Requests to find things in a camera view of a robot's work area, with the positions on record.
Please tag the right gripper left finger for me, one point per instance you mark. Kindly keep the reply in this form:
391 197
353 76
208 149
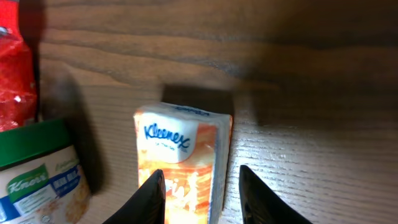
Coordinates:
146 206

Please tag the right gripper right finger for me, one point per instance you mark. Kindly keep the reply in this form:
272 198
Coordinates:
260 205

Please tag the small orange packet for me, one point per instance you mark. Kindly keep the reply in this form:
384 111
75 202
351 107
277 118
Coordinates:
191 147

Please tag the green-lid seasoning jar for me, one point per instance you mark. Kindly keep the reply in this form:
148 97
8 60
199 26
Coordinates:
42 180

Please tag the red snack bag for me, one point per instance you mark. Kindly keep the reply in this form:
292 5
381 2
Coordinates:
18 89

